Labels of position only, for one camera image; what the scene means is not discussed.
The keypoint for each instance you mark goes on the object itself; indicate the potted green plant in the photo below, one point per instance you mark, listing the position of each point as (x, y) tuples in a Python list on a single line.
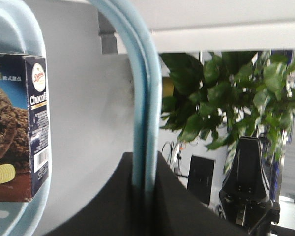
[(233, 94)]

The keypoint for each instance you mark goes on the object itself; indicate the light blue plastic basket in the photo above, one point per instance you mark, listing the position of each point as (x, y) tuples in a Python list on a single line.
[(20, 32)]

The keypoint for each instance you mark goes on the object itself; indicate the Chocofello cookie box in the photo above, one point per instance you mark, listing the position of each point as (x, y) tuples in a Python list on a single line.
[(24, 126)]

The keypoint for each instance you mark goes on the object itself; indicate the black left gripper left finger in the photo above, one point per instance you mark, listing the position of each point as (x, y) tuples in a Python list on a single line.
[(109, 213)]

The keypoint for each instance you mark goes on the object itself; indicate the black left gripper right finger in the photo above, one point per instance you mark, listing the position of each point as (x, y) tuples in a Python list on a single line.
[(177, 212)]

